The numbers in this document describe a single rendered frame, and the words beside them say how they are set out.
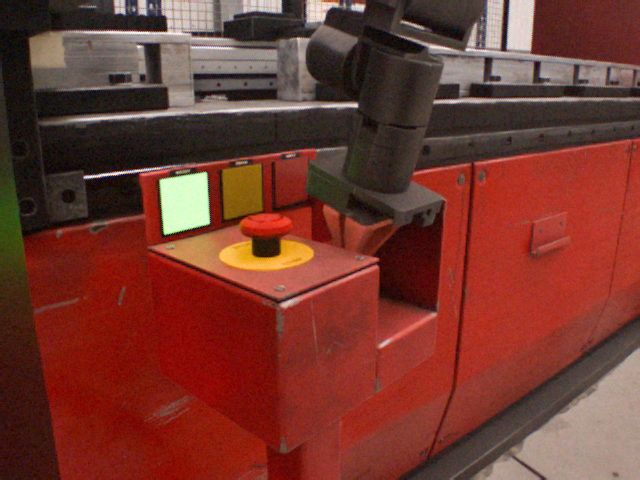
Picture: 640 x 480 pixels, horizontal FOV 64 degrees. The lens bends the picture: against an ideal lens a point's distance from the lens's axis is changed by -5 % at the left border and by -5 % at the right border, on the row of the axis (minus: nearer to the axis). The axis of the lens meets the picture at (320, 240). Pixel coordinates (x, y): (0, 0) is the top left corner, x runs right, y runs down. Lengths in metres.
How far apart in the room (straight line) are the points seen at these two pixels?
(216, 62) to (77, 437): 0.70
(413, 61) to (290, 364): 0.23
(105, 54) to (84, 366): 0.37
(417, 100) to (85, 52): 0.44
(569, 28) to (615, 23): 0.19
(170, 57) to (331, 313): 0.47
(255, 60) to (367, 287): 0.78
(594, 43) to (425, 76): 2.07
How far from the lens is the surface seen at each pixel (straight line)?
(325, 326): 0.38
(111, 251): 0.62
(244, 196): 0.50
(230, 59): 1.09
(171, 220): 0.46
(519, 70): 1.33
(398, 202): 0.42
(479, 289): 1.10
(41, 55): 0.70
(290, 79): 0.87
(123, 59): 0.73
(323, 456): 0.54
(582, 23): 2.50
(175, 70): 0.75
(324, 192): 0.45
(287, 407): 0.38
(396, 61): 0.40
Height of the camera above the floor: 0.91
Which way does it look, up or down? 17 degrees down
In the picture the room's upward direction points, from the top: straight up
